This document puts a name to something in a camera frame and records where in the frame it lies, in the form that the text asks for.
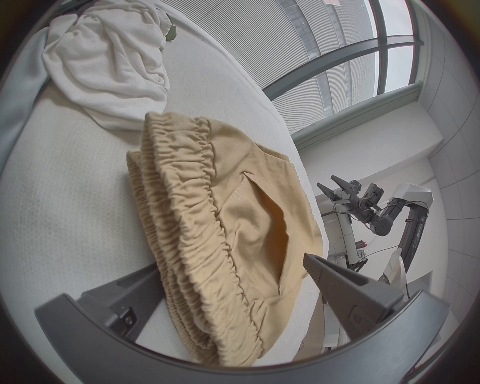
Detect grey-green curtain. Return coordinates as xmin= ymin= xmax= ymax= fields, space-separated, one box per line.
xmin=290 ymin=80 xmax=426 ymax=151

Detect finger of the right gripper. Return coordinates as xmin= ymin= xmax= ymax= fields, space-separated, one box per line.
xmin=317 ymin=182 xmax=337 ymax=204
xmin=330 ymin=175 xmax=352 ymax=195

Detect bed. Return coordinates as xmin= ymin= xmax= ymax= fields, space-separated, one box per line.
xmin=0 ymin=0 xmax=327 ymax=366

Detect tan shorts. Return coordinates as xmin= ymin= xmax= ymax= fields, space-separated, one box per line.
xmin=125 ymin=111 xmax=325 ymax=366

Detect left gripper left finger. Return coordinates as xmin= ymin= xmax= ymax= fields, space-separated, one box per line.
xmin=80 ymin=262 xmax=168 ymax=340

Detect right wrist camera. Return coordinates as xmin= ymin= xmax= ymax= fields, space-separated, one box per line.
xmin=360 ymin=183 xmax=385 ymax=204

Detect green garment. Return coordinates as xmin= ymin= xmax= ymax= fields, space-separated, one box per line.
xmin=161 ymin=11 xmax=178 ymax=41

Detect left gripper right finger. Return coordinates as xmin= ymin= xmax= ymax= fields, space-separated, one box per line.
xmin=302 ymin=253 xmax=406 ymax=342

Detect white garment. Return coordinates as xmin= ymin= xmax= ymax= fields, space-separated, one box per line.
xmin=41 ymin=0 xmax=171 ymax=131

